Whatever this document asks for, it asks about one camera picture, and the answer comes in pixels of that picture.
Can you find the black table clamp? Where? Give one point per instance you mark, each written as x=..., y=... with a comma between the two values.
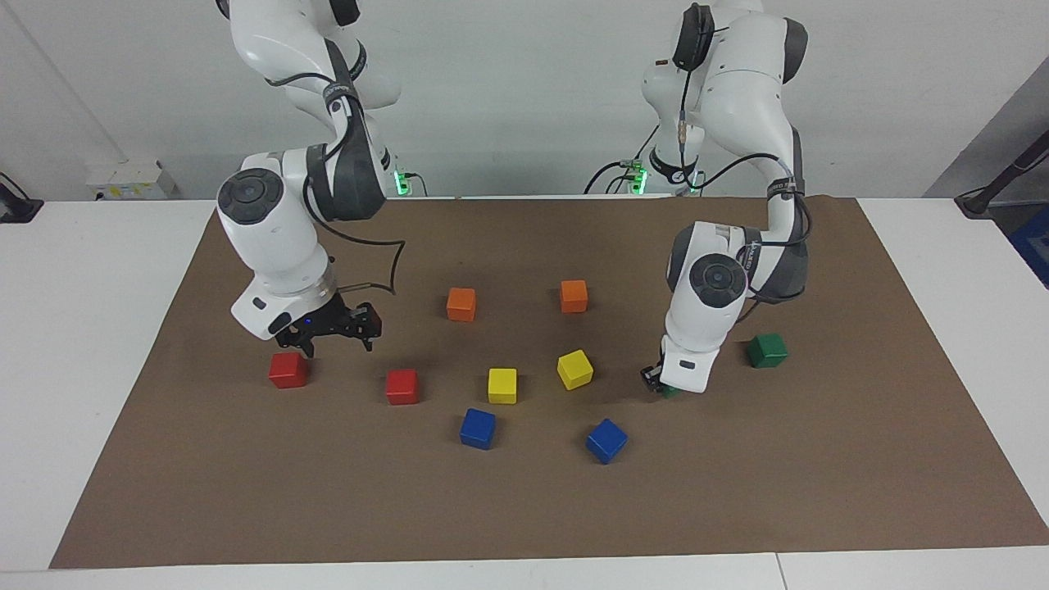
x=18, y=209

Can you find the white box with yellow label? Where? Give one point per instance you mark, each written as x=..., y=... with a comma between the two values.
x=131, y=180

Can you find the yellow wooden cube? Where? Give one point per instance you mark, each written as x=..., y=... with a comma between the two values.
x=502, y=385
x=575, y=369

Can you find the green wooden cube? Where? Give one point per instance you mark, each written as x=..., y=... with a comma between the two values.
x=670, y=393
x=767, y=350

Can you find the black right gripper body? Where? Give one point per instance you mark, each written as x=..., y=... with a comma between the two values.
x=320, y=324

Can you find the brown paper table mat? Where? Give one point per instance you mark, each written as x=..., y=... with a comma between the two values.
x=524, y=508

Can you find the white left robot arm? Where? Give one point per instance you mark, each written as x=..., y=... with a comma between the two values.
x=713, y=328

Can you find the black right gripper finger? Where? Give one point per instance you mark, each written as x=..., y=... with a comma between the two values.
x=299, y=344
x=370, y=324

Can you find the blue crate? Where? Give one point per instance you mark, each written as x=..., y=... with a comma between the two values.
x=1034, y=246

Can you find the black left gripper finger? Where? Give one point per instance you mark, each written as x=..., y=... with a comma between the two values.
x=652, y=381

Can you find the blue wooden cube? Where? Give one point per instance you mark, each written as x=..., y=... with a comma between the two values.
x=478, y=428
x=606, y=440

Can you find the red wooden cube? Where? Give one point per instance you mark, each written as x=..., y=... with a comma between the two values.
x=402, y=387
x=288, y=369

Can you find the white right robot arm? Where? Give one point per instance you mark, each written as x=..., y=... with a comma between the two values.
x=270, y=238

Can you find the green lit base connector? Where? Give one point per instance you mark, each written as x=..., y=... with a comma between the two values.
x=401, y=182
x=638, y=179

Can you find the orange wooden cube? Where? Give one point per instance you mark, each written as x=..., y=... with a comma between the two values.
x=461, y=304
x=574, y=296

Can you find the black stand pole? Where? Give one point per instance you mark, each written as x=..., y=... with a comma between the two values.
x=1004, y=176

